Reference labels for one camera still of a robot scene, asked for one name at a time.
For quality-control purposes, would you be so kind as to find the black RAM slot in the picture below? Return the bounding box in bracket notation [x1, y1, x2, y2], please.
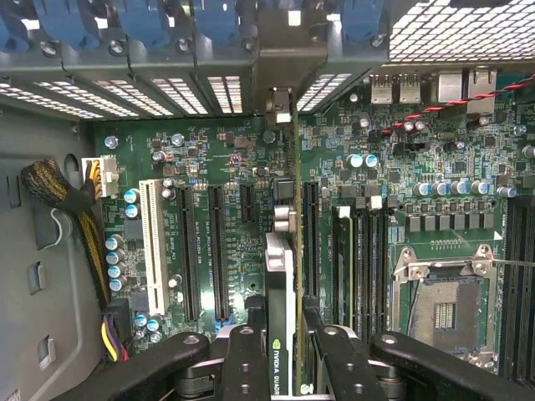
[366, 195, 380, 335]
[516, 198, 530, 381]
[354, 195, 367, 335]
[527, 200, 535, 383]
[378, 200, 390, 335]
[501, 198, 517, 377]

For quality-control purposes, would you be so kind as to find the CPU socket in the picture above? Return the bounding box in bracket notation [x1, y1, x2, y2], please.
[392, 244, 501, 368]

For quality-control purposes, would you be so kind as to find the long black expansion slot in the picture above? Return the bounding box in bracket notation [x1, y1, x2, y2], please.
[302, 180, 322, 300]
[207, 183, 231, 322]
[175, 185, 201, 322]

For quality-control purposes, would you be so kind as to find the black power connector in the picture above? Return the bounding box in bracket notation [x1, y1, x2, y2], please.
[99, 298, 135, 363]

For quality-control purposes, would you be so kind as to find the white expansion slot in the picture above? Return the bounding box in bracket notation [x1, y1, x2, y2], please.
[138, 178, 164, 317]

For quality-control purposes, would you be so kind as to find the short black expansion slot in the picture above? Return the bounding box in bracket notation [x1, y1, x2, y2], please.
[239, 182, 257, 223]

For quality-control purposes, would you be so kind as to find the thin locking lever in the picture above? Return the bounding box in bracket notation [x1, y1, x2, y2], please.
[480, 257, 535, 269]

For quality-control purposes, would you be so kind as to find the green Dell motherboard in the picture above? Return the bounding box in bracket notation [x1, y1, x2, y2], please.
[91, 73, 535, 385]

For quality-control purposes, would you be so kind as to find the open black PC case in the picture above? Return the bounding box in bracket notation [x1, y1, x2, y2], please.
[0, 0, 535, 401]

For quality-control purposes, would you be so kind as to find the white power connector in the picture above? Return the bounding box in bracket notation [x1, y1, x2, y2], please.
[80, 154, 121, 201]

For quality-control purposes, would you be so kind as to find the silver rear port block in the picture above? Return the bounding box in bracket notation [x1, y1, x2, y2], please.
[466, 65, 499, 117]
[398, 74, 422, 104]
[436, 69, 466, 104]
[369, 74, 395, 105]

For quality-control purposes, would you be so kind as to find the blue card retention clip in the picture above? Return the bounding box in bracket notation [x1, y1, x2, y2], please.
[116, 0, 172, 49]
[342, 0, 384, 47]
[35, 0, 101, 51]
[0, 0, 30, 53]
[194, 0, 247, 49]

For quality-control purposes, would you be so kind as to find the sleeved yellow black cable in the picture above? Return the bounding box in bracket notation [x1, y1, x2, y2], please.
[19, 157, 114, 308]

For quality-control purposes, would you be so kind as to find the red black twisted wire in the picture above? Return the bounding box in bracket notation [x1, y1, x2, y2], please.
[379, 71, 535, 135]

